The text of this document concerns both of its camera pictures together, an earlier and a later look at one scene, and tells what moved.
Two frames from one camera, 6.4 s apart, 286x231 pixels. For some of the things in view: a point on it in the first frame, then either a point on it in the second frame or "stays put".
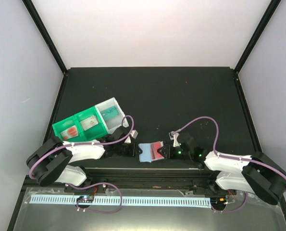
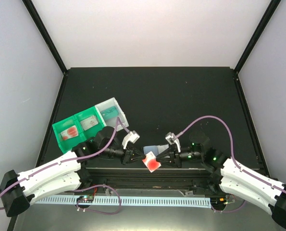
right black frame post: (273, 6) stays put
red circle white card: (154, 147) to (151, 161)
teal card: (109, 113) stays put
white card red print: (89, 122) stays put
